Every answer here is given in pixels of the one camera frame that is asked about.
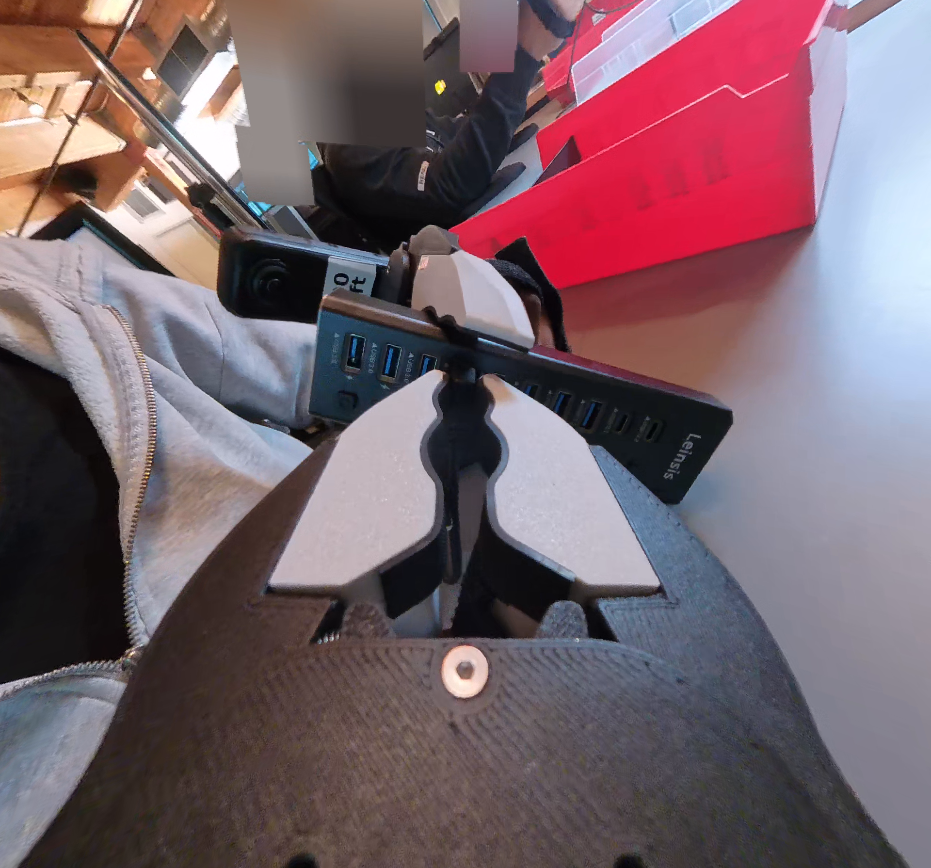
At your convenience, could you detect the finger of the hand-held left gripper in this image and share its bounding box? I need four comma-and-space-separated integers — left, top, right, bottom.
411, 251, 538, 354

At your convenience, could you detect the grey zip hoodie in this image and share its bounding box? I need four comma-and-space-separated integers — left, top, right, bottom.
0, 231, 343, 868

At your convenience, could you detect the red plastic bin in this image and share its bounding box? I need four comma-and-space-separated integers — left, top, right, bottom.
449, 0, 858, 292

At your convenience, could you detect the black usb hub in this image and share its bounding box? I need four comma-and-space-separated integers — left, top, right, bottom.
309, 293, 734, 505

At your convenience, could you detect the person's left forearm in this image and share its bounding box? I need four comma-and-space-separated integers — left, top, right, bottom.
138, 279, 324, 436

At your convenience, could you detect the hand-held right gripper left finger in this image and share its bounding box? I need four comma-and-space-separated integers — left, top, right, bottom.
268, 370, 466, 620

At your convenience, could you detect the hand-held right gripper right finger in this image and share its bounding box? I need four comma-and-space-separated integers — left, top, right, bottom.
465, 375, 663, 611

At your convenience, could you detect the shiny metal pole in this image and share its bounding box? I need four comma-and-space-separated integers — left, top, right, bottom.
73, 30, 266, 229

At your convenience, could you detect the black shirt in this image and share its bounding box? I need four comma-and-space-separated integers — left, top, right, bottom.
0, 348, 143, 683

